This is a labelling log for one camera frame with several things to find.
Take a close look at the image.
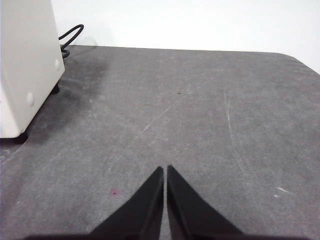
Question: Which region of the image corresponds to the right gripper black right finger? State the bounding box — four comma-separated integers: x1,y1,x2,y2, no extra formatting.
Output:
166,164,245,240

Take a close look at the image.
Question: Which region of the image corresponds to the white Toshiba toaster oven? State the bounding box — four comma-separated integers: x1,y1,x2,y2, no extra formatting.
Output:
0,0,66,139

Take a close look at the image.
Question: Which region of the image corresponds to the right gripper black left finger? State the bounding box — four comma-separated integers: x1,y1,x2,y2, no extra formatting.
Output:
89,166,165,240

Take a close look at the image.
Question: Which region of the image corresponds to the black oven power cable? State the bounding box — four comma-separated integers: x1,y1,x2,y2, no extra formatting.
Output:
58,24,85,60

